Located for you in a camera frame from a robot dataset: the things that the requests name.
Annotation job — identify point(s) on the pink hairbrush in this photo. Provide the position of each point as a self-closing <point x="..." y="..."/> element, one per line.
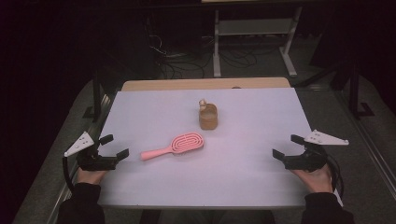
<point x="186" y="142"/>

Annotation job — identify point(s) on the wooden table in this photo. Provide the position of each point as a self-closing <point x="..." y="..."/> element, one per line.
<point x="186" y="84"/>

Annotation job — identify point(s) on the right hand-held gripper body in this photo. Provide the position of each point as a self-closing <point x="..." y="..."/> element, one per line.
<point x="303" y="161"/>

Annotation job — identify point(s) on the person's left hand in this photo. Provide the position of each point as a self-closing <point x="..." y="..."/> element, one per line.
<point x="90" y="176"/>

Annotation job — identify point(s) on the brown cup with small figure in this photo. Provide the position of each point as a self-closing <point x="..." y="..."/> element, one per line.
<point x="208" y="123"/>

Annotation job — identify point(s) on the white table mat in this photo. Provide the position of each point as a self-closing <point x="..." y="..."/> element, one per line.
<point x="249" y="174"/>

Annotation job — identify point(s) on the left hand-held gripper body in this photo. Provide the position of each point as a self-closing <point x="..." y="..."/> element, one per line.
<point x="93" y="162"/>

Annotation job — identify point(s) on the white metal desk frame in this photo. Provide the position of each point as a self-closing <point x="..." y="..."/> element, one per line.
<point x="252" y="27"/>

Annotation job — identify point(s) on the person's right hand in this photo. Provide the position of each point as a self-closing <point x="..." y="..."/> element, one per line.
<point x="316" y="180"/>

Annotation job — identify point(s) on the black metal stand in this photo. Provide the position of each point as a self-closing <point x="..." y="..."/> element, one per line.
<point x="96" y="96"/>
<point x="354" y="93"/>

